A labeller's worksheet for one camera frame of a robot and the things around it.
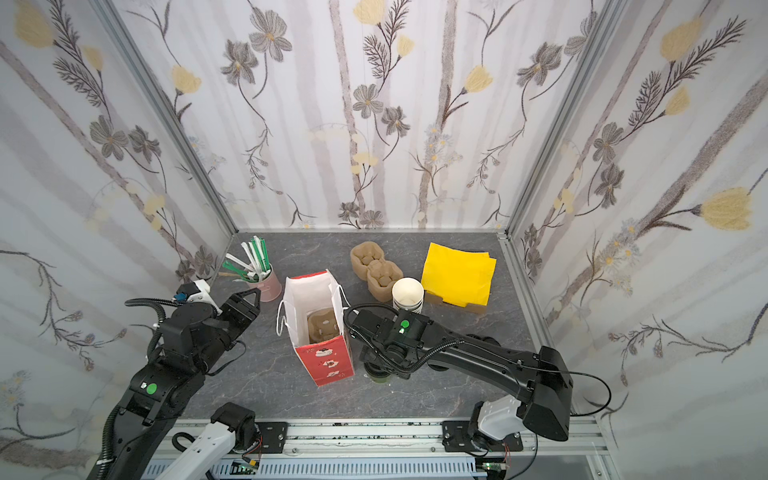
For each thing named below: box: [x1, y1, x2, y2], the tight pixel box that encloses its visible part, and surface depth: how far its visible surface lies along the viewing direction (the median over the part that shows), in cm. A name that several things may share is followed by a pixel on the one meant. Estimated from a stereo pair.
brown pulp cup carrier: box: [350, 241, 404, 303], surface depth 98 cm
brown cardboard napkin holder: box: [424, 291, 488, 315], surface depth 99 cm
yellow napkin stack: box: [421, 242, 497, 307], surface depth 105 cm
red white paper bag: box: [276, 269, 355, 387], surface depth 78 cm
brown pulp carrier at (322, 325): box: [306, 308, 341, 344], surface depth 95 cm
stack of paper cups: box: [392, 277, 425, 313], surface depth 83 cm
